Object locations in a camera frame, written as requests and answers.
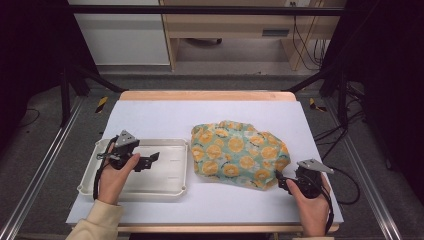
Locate white table mat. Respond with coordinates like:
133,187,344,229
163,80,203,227
65,99,344,225

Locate yellow black tape marker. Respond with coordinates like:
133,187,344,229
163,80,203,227
308,97,328,113
95,96,109,114

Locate white cabinet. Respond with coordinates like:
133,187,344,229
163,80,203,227
67,0,171,66

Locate aluminium floor rail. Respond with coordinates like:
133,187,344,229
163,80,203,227
324,98,404,240
0,96,86,240

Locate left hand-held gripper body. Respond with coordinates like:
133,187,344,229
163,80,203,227
96,129,141,171

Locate right hand-held gripper cable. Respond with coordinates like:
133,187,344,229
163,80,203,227
313,176,336,234

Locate black looped floor cable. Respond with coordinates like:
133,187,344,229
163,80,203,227
328,164,362,206

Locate person's right hand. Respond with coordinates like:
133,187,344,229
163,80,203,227
285,178,332,238

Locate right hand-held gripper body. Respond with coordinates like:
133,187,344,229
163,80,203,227
293,158,335,200

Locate black frame strut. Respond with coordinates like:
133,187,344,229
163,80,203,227
59,63,128,128
286,63,350,129

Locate wooden table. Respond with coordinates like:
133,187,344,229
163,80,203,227
71,89,340,234

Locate hanging black cables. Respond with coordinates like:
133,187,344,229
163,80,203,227
289,1,329,72

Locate person's left hand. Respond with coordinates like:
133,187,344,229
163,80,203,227
97,152,142,206

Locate light wooden desk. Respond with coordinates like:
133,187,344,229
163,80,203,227
159,0,348,72

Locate green orange-print cloth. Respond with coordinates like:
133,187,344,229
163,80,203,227
190,120,292,192

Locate black horizontal frame bar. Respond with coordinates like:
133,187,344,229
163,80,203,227
68,4,346,17

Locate white plastic tray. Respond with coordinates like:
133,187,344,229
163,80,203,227
77,137,190,203

